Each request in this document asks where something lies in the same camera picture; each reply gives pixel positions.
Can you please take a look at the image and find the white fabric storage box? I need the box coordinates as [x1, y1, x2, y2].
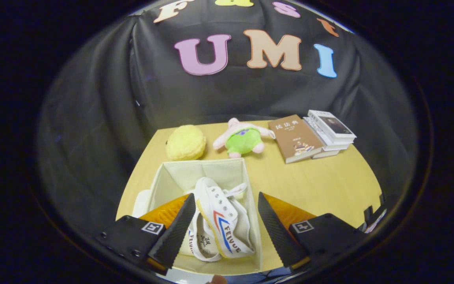
[132, 158, 263, 276]

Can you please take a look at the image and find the white canvas shoe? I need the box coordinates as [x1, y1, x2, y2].
[194, 177, 257, 259]
[187, 213, 223, 263]

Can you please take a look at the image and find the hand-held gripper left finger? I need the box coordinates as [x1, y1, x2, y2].
[95, 193, 197, 276]

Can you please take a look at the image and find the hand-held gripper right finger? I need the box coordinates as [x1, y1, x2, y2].
[257, 192, 366, 271]

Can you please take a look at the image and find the dark metal bracket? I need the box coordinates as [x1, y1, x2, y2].
[359, 193, 389, 234]

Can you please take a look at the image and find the brown cover book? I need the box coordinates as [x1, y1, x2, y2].
[267, 114, 326, 164]

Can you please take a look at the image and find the green pink plush toy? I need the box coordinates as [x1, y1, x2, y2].
[212, 118, 276, 159]

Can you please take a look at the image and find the black backdrop cloth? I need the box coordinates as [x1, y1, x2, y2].
[36, 0, 419, 241]

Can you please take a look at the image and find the yellow plush toy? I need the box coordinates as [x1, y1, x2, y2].
[166, 125, 207, 161]

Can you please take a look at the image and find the white book dark cover picture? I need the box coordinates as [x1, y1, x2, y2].
[308, 110, 357, 145]

